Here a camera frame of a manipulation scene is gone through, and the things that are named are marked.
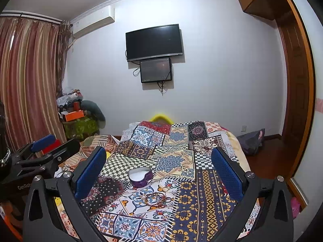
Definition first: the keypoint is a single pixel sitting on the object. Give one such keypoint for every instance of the purple heart-shaped tin box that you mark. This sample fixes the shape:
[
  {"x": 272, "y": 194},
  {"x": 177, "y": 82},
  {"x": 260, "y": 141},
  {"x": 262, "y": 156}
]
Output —
[{"x": 139, "y": 177}]

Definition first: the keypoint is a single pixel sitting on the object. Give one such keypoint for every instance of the green patterned cloth stand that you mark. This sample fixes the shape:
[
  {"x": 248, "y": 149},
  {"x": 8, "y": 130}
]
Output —
[{"x": 81, "y": 128}]

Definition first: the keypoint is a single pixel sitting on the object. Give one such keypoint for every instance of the small wall monitor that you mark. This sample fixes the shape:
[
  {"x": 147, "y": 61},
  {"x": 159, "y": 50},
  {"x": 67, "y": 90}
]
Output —
[{"x": 156, "y": 70}]

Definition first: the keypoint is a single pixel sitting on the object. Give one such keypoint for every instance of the patchwork patterned bedspread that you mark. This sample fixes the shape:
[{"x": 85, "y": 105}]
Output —
[{"x": 185, "y": 200}]

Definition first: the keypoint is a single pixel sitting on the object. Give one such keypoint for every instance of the wooden door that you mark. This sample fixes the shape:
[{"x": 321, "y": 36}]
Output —
[{"x": 300, "y": 81}]

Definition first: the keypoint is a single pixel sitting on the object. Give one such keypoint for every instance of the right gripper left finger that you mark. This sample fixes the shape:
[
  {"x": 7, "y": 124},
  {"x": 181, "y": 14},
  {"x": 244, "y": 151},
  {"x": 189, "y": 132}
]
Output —
[{"x": 42, "y": 221}]

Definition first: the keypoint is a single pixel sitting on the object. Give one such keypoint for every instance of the black wall television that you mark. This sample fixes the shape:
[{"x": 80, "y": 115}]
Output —
[{"x": 153, "y": 42}]

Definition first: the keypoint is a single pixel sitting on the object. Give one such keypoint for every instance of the orange box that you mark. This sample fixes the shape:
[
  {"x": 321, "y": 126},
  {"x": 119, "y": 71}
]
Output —
[{"x": 72, "y": 115}]

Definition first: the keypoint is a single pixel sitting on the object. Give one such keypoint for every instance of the striped red curtain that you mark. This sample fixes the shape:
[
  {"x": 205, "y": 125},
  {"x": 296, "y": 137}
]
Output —
[{"x": 33, "y": 62}]

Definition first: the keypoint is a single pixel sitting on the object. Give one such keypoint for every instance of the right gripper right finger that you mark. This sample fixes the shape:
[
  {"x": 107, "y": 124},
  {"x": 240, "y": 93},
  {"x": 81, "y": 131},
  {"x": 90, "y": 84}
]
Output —
[{"x": 274, "y": 221}]

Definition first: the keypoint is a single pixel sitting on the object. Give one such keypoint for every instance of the red box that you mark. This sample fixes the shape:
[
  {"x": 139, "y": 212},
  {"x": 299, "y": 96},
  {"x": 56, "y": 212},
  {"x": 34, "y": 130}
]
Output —
[{"x": 51, "y": 147}]

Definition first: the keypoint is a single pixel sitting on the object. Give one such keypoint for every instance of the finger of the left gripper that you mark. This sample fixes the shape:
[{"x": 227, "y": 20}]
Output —
[
  {"x": 32, "y": 148},
  {"x": 61, "y": 153}
]

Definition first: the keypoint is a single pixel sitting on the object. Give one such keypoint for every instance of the dark bag on floor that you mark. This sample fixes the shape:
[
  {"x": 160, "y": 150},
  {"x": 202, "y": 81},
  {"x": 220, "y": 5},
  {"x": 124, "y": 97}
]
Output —
[{"x": 251, "y": 142}]

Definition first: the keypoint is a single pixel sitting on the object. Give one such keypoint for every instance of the white air conditioner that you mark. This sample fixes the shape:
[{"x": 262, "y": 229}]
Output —
[{"x": 93, "y": 21}]

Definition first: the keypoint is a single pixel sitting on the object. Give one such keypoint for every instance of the yellow plastic chair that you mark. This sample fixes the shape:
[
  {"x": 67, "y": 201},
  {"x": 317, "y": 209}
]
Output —
[{"x": 162, "y": 118}]

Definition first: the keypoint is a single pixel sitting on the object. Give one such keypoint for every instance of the striped orange blanket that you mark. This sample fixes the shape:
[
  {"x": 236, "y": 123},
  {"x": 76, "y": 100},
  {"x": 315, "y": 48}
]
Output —
[{"x": 108, "y": 142}]

